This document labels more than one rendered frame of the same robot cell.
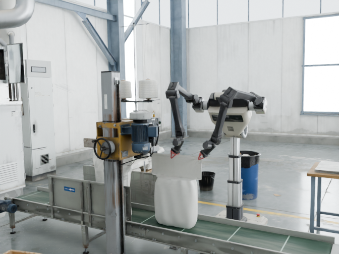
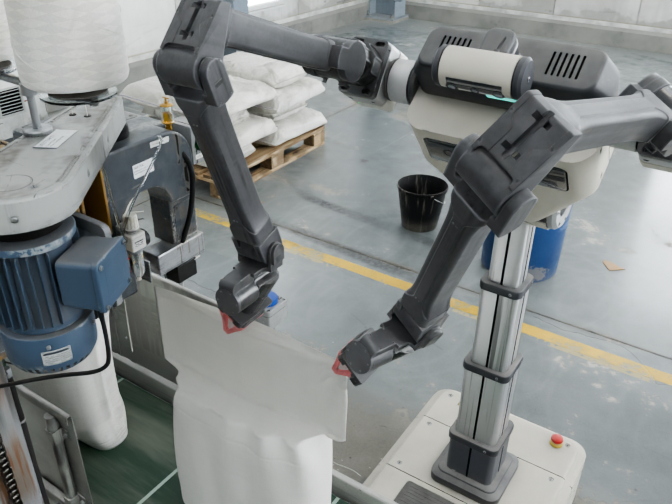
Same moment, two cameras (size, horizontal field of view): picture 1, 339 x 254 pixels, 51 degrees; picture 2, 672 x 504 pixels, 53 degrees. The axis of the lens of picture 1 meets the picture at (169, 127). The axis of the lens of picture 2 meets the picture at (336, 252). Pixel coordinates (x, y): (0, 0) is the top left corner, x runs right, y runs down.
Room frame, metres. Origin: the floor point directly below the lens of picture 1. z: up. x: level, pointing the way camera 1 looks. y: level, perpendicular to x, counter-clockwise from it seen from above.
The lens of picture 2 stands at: (2.07, -0.31, 1.83)
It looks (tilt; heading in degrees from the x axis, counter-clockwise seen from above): 30 degrees down; 4
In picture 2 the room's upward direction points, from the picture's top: 1 degrees clockwise
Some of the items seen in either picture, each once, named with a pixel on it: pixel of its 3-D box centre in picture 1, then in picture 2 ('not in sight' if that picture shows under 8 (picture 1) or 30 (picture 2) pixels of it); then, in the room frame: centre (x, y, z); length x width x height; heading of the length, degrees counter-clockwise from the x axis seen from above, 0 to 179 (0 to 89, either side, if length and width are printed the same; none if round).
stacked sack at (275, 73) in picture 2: not in sight; (256, 69); (6.84, 0.60, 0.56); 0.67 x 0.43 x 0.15; 61
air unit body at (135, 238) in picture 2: not in sight; (135, 246); (3.24, 0.19, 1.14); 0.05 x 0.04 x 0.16; 151
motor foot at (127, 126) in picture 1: (129, 129); not in sight; (2.97, 0.33, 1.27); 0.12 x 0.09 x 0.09; 151
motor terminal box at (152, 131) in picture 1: (153, 132); (96, 278); (2.95, 0.14, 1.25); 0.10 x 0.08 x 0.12; 176
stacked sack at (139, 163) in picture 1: (129, 163); (224, 132); (6.18, 0.70, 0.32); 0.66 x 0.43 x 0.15; 152
